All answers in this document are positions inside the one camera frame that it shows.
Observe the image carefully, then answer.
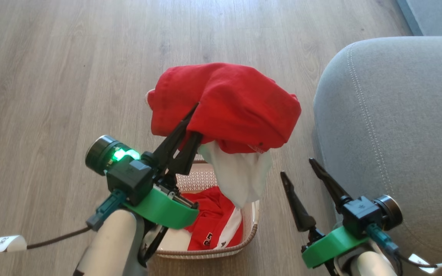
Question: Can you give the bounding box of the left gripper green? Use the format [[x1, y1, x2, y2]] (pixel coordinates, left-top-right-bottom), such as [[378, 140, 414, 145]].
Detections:
[[123, 103, 203, 230]]

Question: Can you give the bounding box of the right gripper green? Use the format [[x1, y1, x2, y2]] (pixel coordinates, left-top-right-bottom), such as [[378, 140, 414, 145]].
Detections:
[[280, 158, 371, 269]]

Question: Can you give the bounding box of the red cotton garment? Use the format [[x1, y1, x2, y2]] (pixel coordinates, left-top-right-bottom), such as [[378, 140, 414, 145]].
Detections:
[[145, 62, 302, 154]]

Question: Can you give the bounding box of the red white sports jersey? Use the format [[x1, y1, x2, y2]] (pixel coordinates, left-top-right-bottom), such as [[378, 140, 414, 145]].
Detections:
[[183, 187, 243, 250]]

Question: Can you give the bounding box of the cream plastic laundry basket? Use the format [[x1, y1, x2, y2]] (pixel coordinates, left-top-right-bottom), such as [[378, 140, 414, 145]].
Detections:
[[150, 153, 261, 260]]

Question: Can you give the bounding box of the grey fabric sofa seat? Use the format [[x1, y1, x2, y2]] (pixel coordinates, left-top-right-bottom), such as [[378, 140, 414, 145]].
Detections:
[[313, 36, 442, 276]]

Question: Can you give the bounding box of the grey sofa section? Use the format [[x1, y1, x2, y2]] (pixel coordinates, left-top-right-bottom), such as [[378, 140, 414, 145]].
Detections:
[[396, 0, 442, 37]]

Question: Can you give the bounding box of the right black cable teal plug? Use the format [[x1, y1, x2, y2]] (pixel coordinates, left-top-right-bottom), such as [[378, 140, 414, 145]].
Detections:
[[367, 223, 442, 276]]

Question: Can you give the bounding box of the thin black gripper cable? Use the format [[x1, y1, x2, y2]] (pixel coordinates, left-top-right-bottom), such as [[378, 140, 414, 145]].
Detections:
[[142, 226, 169, 265]]

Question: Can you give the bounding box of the left braided cable teal plug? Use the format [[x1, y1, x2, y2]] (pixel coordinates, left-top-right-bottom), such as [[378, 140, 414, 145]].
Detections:
[[0, 189, 127, 255]]

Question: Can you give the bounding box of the right cable white tag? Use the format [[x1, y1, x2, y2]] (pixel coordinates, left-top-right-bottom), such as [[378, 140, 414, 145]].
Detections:
[[409, 253, 442, 273]]

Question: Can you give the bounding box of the cable white tag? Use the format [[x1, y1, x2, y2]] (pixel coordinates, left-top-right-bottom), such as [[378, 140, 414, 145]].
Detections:
[[0, 235, 27, 254], [409, 253, 442, 273]]

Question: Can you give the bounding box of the left cable white tag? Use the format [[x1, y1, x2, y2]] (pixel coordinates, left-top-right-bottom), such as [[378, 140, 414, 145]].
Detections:
[[0, 235, 27, 254]]

